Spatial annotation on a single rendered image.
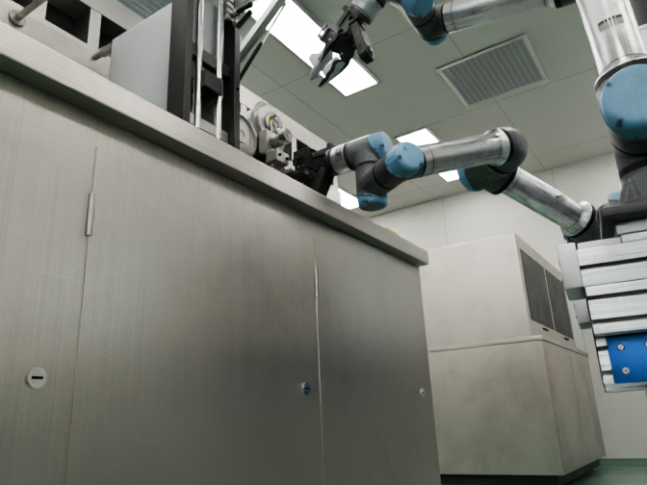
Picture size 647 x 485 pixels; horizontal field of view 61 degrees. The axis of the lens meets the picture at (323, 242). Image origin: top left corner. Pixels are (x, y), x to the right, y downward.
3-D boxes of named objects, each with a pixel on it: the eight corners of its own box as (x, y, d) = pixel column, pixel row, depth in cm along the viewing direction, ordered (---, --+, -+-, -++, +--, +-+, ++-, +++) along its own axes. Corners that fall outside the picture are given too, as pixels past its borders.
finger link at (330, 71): (316, 83, 155) (333, 53, 152) (328, 92, 152) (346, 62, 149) (309, 79, 153) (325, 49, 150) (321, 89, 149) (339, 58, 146)
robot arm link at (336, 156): (358, 174, 145) (342, 164, 138) (344, 179, 147) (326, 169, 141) (356, 149, 147) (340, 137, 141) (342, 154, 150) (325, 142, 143)
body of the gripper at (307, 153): (306, 162, 156) (343, 149, 150) (307, 190, 154) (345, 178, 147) (290, 152, 150) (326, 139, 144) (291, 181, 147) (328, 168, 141)
